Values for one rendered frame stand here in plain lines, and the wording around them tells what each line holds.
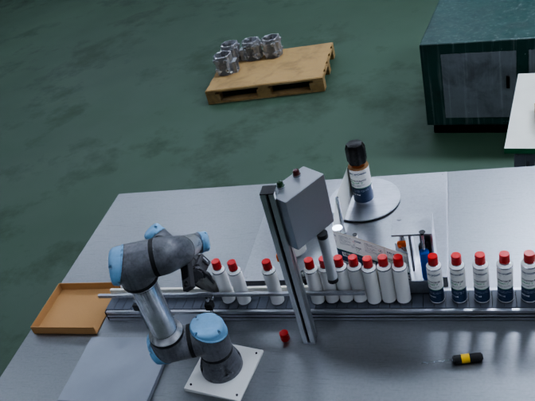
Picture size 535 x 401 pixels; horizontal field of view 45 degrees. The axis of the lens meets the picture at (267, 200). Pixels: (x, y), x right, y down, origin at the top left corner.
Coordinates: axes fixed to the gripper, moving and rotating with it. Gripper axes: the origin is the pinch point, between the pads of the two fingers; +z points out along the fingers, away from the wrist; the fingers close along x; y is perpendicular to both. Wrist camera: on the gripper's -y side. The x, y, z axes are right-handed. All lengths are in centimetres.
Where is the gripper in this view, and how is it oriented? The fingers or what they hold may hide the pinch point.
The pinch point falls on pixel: (215, 291)
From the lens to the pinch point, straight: 252.1
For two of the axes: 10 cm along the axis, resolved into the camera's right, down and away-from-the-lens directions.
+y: 2.1, -6.1, 7.7
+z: 6.7, 6.6, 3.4
